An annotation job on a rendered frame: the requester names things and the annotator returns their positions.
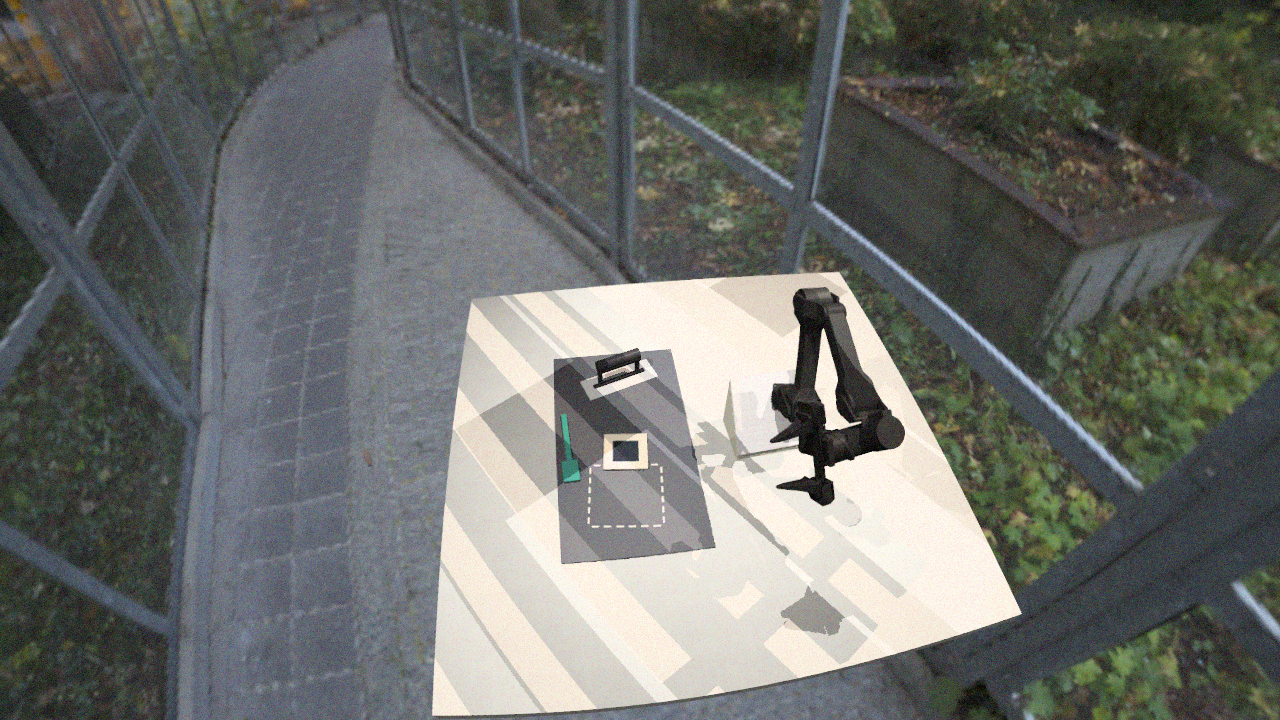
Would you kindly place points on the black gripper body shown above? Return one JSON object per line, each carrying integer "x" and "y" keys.
{"x": 828, "y": 449}

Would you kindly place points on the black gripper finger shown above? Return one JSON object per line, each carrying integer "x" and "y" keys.
{"x": 804, "y": 484}
{"x": 801, "y": 426}

